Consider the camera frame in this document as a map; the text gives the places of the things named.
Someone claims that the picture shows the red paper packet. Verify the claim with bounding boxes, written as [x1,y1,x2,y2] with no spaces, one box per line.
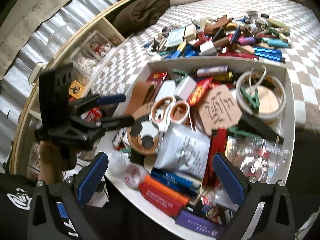
[187,77,213,107]

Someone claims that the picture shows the dark brown folded blanket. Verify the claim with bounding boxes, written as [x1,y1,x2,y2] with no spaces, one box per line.
[112,0,170,36]

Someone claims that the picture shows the green clothespin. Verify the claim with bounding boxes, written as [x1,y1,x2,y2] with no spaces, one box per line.
[240,87,260,112]

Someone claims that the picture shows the bagged brown tape roll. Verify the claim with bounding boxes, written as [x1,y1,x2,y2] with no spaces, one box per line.
[225,136,291,183]

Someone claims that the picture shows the small clear tape roll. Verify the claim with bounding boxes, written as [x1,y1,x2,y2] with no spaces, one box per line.
[123,164,148,189]

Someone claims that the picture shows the purple lighter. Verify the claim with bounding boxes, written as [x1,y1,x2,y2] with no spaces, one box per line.
[237,36,256,46]

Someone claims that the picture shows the white cardboard sorting box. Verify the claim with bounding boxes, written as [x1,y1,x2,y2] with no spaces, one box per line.
[94,56,297,240]

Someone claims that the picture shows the silver foil pouch in box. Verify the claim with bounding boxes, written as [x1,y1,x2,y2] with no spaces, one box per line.
[154,124,210,180]

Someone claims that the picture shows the orange lighter in box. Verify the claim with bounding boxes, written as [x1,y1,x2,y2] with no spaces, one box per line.
[143,175,190,205]

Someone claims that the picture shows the large white tape roll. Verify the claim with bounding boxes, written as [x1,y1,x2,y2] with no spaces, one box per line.
[235,68,286,122]

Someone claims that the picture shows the blue white foil pouch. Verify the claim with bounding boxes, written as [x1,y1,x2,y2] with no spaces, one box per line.
[165,28,185,48]

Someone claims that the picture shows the brown leather case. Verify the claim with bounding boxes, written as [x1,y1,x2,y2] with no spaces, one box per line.
[204,15,233,35]

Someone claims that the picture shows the light wooden block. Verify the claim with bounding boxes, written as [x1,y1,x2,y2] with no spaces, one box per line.
[184,23,197,42]

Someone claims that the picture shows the wooden bed shelf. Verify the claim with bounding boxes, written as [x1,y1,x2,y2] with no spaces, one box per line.
[9,0,136,175]

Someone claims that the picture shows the checkered bed sheet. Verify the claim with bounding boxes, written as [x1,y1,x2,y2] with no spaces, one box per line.
[91,0,319,133]

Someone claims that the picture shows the person left hand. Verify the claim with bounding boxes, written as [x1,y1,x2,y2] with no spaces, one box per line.
[38,141,79,185]

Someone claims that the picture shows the orange white scissors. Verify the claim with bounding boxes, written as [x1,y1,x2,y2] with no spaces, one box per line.
[150,96,190,133]

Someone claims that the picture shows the teal lighter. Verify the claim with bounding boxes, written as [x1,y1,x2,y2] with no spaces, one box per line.
[261,37,292,48]

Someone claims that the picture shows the white charger block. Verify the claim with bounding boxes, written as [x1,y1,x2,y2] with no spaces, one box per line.
[174,76,196,101]

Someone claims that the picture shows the panda cork coaster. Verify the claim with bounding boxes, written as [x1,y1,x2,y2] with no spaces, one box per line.
[126,104,166,156]

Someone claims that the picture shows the yellow blue glue stick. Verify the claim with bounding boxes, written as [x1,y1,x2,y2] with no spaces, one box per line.
[171,42,187,59]

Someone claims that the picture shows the carved wooden square coaster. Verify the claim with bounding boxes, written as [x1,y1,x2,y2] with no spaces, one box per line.
[196,85,242,136]

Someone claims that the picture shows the white cube stamp handle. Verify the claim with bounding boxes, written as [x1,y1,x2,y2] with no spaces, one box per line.
[200,40,217,56]

